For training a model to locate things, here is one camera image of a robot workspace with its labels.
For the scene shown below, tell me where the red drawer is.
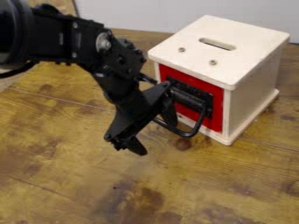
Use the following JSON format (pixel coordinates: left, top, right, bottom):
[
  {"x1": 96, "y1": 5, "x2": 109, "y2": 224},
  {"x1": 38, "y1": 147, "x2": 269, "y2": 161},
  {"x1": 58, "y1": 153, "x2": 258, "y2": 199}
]
[{"x1": 158, "y1": 64, "x2": 224, "y2": 132}]

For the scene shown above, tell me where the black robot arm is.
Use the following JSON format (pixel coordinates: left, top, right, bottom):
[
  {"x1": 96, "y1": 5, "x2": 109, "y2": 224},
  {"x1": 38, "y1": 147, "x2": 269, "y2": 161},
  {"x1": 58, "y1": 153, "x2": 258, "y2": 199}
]
[{"x1": 0, "y1": 0, "x2": 177, "y2": 156}]

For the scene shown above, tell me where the black metal drawer handle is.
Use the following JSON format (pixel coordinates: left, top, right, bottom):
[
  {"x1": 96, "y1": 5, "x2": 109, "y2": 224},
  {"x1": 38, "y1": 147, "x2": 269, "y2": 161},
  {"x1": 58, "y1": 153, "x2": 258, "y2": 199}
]
[{"x1": 136, "y1": 73, "x2": 209, "y2": 138}]

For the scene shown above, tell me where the white wooden box cabinet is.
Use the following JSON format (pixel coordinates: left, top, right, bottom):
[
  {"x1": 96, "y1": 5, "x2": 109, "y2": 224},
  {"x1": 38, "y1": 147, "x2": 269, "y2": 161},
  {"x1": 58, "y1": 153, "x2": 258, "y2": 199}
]
[{"x1": 148, "y1": 15, "x2": 289, "y2": 145}]

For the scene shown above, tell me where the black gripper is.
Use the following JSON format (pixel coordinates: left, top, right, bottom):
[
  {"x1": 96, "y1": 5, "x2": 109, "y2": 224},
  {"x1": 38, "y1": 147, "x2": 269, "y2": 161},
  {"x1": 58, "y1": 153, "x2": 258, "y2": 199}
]
[{"x1": 90, "y1": 38, "x2": 177, "y2": 156}]

